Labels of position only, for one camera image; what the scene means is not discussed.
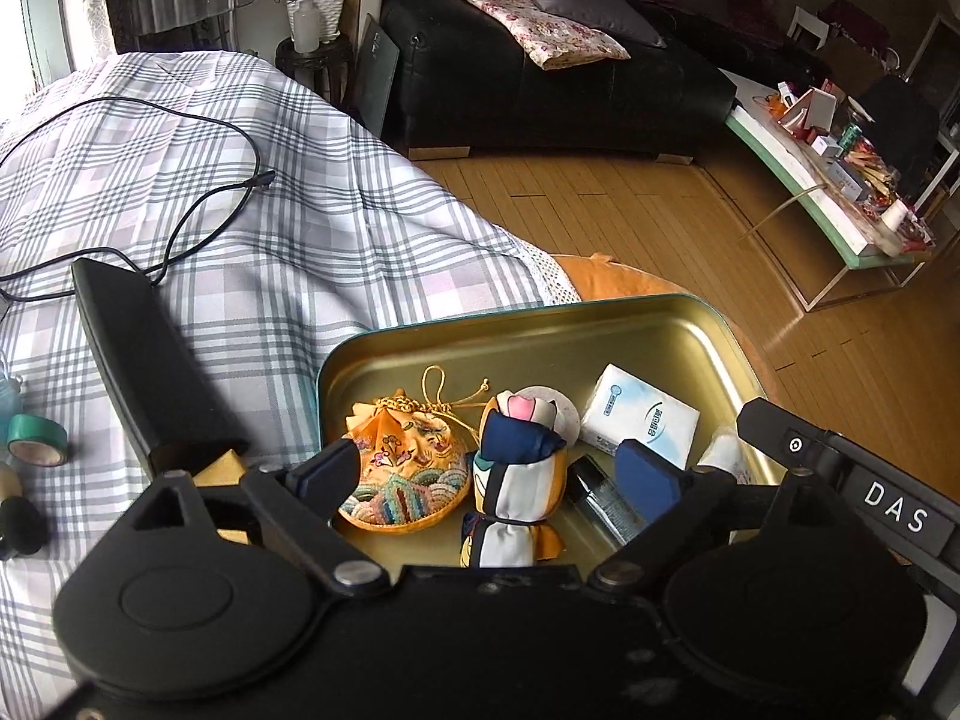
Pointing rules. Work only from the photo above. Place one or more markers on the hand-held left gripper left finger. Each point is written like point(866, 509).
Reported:
point(330, 474)

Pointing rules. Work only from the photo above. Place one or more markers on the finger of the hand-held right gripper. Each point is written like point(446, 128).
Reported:
point(787, 441)

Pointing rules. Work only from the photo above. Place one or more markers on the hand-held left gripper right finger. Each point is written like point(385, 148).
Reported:
point(649, 481)

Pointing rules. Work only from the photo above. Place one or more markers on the black tube bottle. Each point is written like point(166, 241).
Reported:
point(604, 499)

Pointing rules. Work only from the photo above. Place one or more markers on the white gauze packet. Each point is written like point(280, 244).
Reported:
point(724, 454)

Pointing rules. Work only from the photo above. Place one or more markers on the white tissue packet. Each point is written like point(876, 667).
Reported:
point(637, 409)

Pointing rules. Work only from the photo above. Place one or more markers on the orange embroidered pouch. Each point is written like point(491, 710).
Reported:
point(409, 465)

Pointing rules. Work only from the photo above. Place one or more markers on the beige tape roll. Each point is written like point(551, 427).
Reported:
point(559, 409)

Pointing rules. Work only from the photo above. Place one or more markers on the colourful cloth bundle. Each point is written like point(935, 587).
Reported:
point(517, 465)

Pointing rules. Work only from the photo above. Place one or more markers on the gold tin tray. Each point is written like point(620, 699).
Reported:
point(540, 345)

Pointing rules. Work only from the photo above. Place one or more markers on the gold cardboard box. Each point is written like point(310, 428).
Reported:
point(221, 472)

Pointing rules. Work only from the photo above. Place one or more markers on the orange cushion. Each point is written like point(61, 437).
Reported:
point(615, 281)

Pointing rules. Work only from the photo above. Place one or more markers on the black box lid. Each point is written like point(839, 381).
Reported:
point(150, 360)

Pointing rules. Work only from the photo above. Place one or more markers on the grey plaid bed sheet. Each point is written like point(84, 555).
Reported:
point(337, 225)

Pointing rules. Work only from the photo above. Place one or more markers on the glass coffee table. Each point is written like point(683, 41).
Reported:
point(795, 187)

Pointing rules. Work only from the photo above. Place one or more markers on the green tape roll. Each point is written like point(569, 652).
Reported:
point(37, 431)

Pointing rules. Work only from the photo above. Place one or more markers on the black cylinder brush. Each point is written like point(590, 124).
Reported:
point(22, 529)

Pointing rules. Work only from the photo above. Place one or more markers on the wooden egg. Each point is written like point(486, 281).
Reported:
point(9, 480)

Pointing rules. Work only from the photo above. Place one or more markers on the blue face mask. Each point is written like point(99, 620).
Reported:
point(9, 401)

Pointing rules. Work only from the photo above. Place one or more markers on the black chair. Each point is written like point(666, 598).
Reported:
point(896, 127)

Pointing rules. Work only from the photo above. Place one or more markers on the dark leaning panel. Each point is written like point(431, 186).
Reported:
point(373, 82)

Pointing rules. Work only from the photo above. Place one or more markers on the black sofa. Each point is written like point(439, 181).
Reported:
point(525, 105)

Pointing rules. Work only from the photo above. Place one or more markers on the dark round plant stand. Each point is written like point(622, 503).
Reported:
point(315, 75)

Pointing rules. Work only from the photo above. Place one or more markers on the white chair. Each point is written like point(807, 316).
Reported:
point(808, 24)

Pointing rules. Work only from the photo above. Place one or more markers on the white plastic bottle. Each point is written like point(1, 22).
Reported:
point(304, 26)

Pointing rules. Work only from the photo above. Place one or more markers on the potted plant white pot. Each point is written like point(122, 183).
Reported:
point(330, 15)

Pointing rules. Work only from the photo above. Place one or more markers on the floral cushion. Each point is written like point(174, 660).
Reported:
point(540, 19)

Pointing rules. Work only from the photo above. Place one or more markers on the grey pillow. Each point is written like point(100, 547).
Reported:
point(592, 4)

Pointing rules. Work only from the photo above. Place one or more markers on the patterned curtain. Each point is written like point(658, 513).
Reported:
point(86, 0)

